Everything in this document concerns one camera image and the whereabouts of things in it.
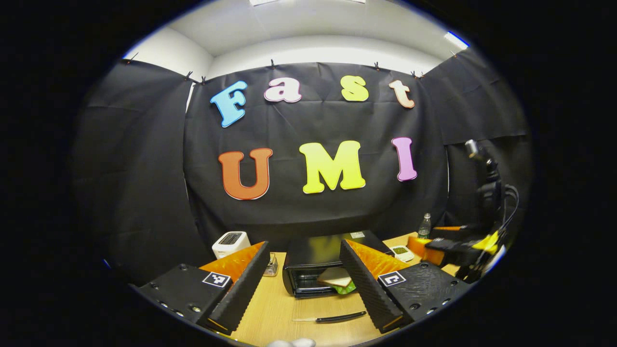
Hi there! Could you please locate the black backdrop cloth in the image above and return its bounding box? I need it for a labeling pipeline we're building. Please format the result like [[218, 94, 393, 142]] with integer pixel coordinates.
[[72, 48, 533, 285]]

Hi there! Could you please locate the small ceiling light panel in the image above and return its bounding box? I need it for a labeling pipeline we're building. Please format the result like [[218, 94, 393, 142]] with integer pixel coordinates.
[[443, 31, 469, 50]]

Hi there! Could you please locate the long ceiling light panel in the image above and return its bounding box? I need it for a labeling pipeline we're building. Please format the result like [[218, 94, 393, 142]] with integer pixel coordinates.
[[249, 0, 367, 6]]

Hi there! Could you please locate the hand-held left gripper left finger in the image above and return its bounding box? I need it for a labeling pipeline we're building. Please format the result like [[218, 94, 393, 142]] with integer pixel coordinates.
[[137, 241, 270, 335]]

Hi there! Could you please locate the sandwich with green lettuce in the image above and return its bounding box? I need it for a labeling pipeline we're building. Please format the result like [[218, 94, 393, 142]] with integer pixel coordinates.
[[317, 267, 358, 295]]

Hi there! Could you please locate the black electric oven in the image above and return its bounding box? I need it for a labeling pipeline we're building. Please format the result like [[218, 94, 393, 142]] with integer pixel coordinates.
[[282, 230, 393, 323]]

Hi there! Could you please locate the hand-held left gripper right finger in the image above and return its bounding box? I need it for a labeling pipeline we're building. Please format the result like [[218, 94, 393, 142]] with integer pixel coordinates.
[[340, 240, 471, 334]]

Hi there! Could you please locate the white toaster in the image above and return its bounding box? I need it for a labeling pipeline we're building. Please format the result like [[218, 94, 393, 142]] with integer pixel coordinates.
[[212, 231, 251, 259]]

